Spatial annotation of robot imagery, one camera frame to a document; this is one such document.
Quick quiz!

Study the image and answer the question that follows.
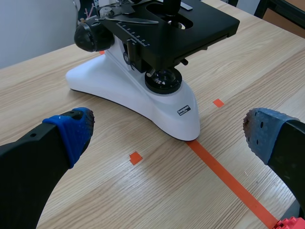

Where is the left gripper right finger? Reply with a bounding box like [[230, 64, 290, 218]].
[[243, 107, 305, 219]]

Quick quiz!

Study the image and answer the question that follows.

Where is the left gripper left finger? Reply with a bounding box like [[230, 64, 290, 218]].
[[0, 107, 96, 229]]

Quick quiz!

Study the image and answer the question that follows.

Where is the toy brick block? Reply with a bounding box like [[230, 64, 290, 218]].
[[272, 215, 305, 229]]

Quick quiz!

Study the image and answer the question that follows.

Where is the white and black microscope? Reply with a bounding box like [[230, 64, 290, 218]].
[[65, 0, 240, 141]]

